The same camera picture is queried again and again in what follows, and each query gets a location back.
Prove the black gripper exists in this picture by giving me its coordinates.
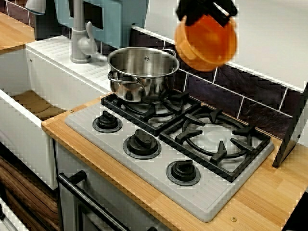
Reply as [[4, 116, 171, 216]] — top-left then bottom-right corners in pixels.
[[177, 0, 239, 26]]

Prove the orange plastic toy pot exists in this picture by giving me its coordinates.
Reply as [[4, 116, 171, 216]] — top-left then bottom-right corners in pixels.
[[173, 13, 239, 72]]

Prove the teal box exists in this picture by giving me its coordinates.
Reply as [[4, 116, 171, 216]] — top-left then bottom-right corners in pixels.
[[54, 0, 150, 50]]

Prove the stainless steel cooking pot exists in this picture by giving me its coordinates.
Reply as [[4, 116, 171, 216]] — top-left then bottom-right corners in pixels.
[[107, 47, 180, 103]]

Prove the dark tiled backsplash panel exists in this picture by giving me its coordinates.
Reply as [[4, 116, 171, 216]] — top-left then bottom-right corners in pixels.
[[0, 0, 308, 140]]

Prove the black burner grate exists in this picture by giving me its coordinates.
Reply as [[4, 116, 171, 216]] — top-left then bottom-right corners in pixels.
[[100, 90, 202, 137], [158, 107, 271, 183]]

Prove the grey toy faucet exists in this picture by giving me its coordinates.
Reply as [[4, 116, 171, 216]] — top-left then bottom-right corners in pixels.
[[70, 0, 108, 64]]

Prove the black stove knob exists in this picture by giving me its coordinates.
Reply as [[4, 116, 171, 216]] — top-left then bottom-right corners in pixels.
[[123, 129, 162, 160], [92, 110, 123, 133], [166, 160, 202, 186]]

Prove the black side panel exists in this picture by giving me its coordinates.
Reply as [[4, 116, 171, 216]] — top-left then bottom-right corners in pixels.
[[272, 83, 308, 168]]

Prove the white toy sink basin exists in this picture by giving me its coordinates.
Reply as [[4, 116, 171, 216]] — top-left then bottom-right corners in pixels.
[[0, 35, 114, 191]]

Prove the white plastic cup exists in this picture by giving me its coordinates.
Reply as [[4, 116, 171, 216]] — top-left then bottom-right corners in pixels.
[[25, 0, 46, 15]]

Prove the grey toy stove panel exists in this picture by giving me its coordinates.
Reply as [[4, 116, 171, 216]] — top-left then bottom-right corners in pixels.
[[64, 95, 275, 223]]

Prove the wooden kitchen countertop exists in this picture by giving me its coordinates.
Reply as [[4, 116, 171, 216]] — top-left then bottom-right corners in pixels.
[[41, 91, 308, 231]]

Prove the wooden table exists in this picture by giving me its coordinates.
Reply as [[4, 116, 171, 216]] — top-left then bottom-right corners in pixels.
[[0, 12, 36, 51]]

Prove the white oven cabinet front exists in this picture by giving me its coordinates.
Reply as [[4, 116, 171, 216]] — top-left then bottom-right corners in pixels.
[[52, 139, 169, 231]]

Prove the black oven door handle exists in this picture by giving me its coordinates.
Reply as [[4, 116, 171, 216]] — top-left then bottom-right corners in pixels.
[[57, 170, 130, 231]]

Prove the aluminium frame rail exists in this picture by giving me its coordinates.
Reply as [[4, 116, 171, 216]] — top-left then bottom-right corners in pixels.
[[0, 197, 29, 231]]

